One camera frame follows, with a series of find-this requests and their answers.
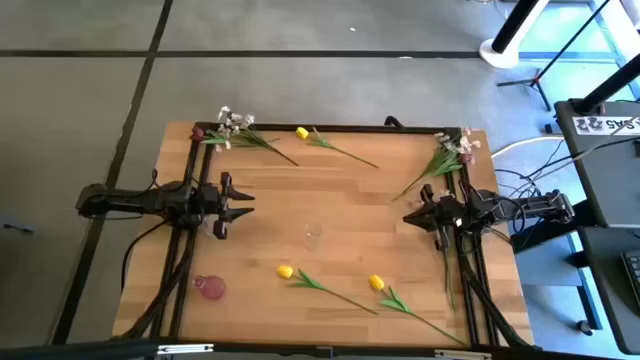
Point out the thick black desk post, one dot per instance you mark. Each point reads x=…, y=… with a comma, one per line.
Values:
x=607, y=85

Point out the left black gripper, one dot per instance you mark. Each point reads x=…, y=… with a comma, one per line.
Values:
x=207, y=200

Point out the white printed label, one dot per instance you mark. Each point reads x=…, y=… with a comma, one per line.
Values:
x=595, y=125

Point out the black camera mount beam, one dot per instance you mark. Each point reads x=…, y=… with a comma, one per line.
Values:
x=75, y=350

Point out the black keyboard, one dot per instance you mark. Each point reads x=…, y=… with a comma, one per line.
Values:
x=634, y=275

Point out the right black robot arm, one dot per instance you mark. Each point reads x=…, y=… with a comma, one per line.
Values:
x=530, y=205

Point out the pink round glass vase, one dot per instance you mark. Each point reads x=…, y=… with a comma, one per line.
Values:
x=212, y=288

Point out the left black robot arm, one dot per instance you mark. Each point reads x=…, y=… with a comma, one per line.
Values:
x=125, y=200

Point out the black desk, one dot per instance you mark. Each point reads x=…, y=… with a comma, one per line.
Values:
x=615, y=170

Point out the round pillar with white base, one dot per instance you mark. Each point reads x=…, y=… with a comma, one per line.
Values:
x=500, y=57

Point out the small black floor box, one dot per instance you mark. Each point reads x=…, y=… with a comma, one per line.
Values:
x=552, y=128

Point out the dark lower desk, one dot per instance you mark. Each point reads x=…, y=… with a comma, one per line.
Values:
x=607, y=280

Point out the thin black tripod stand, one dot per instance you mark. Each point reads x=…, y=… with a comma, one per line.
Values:
x=537, y=78

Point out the black aluminium table frame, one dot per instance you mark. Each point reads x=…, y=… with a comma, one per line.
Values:
x=350, y=128

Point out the black frame clamp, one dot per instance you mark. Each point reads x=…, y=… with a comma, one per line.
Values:
x=392, y=121

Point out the slim clear glass vase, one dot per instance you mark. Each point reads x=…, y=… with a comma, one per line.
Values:
x=313, y=240

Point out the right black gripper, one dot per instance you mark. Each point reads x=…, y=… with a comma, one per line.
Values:
x=447, y=212

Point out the black caster wheel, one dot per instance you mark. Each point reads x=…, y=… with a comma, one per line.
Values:
x=584, y=327

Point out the dark red artificial tulip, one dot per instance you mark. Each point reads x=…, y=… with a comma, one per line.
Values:
x=198, y=133
x=467, y=159

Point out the black desk foot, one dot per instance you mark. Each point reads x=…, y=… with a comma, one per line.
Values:
x=550, y=230

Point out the white blossom flower bunch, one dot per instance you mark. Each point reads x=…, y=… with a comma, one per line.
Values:
x=244, y=139
x=442, y=162

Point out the yellow artificial tulip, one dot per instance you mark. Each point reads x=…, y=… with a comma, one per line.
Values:
x=376, y=282
x=285, y=272
x=302, y=133

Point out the silver metal bracket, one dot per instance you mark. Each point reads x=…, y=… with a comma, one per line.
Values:
x=185, y=348
x=462, y=355

